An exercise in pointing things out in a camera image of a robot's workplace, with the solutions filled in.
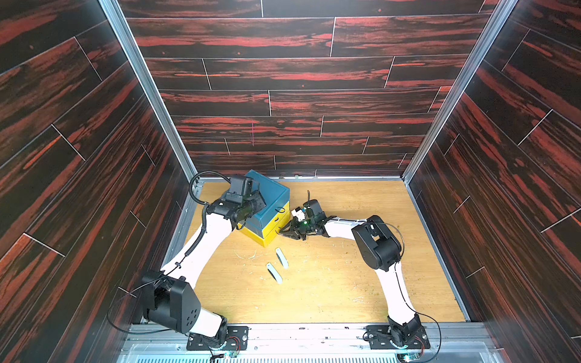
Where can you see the aluminium front rail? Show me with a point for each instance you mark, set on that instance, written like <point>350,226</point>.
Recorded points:
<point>358,342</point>

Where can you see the teal drawer cabinet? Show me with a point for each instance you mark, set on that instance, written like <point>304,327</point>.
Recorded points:
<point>275,194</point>

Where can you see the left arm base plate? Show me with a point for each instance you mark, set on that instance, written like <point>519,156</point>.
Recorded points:
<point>229,338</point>

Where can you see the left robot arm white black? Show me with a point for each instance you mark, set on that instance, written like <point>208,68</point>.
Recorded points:
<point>168,295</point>

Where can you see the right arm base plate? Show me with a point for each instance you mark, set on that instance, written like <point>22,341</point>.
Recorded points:
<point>396,338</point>

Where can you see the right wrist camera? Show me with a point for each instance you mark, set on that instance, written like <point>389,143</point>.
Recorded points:
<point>298,213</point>

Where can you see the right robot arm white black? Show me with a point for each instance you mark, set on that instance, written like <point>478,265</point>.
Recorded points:
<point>380,250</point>

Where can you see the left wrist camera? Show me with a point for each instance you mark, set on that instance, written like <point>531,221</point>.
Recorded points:
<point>240,188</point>

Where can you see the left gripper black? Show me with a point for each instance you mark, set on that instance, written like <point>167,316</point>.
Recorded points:
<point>257,200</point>

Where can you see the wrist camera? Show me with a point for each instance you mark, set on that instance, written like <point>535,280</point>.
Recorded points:
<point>298,213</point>
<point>240,188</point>

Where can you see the yellow drawer unit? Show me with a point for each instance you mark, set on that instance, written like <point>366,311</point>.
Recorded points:
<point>265,236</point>

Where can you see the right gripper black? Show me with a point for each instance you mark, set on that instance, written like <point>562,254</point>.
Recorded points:
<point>300,222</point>

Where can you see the white fruit knife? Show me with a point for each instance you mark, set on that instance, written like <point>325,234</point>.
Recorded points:
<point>274,273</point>
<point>281,257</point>

